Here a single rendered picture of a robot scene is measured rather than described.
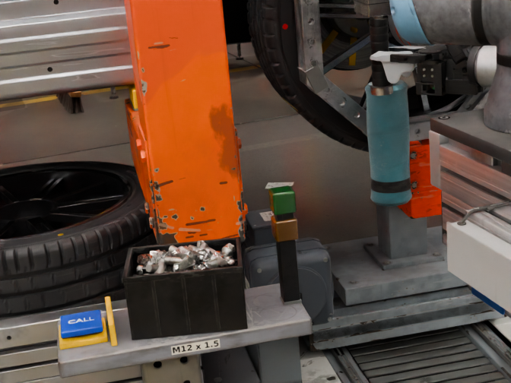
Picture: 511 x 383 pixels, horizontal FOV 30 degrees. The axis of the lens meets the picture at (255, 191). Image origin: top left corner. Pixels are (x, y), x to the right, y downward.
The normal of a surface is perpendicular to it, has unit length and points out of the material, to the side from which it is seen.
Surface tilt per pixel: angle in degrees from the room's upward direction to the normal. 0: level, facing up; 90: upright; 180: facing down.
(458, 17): 102
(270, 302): 0
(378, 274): 0
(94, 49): 90
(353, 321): 90
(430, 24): 112
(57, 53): 90
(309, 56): 90
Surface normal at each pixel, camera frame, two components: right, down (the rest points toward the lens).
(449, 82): -0.54, 0.31
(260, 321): -0.09, -0.95
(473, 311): 0.20, 0.29
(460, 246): -0.94, 0.18
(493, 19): -0.52, 0.51
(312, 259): 0.15, -0.09
